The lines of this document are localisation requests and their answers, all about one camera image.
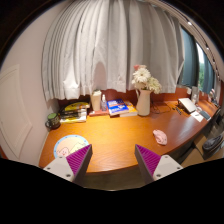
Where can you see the white ceramic vase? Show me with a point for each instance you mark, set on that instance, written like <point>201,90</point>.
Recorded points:
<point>143,102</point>

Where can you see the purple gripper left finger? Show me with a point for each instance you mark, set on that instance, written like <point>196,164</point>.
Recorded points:
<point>73,167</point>

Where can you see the green lidded dark mug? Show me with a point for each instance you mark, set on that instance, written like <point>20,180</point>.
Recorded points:
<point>53,121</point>

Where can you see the pink computer mouse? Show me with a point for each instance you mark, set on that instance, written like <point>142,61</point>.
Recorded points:
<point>160,137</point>

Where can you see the small clear spray bottle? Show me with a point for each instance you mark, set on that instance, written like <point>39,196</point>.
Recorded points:
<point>103,103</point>

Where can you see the beige tissue pack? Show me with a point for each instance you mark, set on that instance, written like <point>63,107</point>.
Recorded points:
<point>96,100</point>

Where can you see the yellow book under blue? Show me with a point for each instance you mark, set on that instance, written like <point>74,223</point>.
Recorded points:
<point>131,110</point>

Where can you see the white paper on desk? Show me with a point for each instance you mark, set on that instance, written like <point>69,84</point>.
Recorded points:
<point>197,116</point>

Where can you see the white and pink flowers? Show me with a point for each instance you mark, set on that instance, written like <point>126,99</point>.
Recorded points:
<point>143,80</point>

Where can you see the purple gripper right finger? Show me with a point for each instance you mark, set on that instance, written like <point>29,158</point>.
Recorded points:
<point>154,167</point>

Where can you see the black office chair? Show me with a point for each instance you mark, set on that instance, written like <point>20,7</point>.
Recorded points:
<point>211,146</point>

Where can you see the stack of yellow black books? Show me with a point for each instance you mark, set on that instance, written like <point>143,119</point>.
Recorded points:
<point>74,113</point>

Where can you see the black glasses on desk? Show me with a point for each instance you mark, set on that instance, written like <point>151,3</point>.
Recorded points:
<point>160,108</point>

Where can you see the white curtain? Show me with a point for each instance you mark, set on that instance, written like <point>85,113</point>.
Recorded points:
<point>95,44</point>

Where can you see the round cartoon mouse pad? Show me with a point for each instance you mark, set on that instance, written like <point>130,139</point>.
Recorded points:
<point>69,144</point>

